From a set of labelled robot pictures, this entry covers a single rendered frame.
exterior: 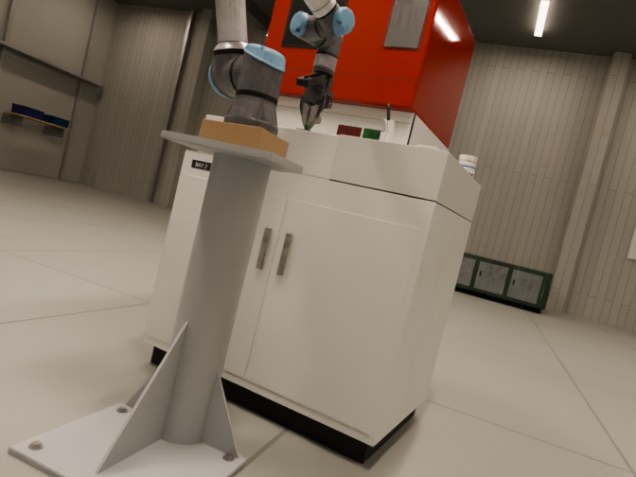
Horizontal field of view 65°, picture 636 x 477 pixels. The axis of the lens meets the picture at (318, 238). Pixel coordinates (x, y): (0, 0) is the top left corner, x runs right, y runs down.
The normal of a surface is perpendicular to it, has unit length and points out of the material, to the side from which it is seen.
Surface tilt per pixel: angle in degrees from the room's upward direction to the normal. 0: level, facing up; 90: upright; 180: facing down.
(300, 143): 90
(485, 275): 90
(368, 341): 90
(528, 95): 90
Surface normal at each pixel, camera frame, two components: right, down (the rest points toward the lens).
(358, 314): -0.44, -0.07
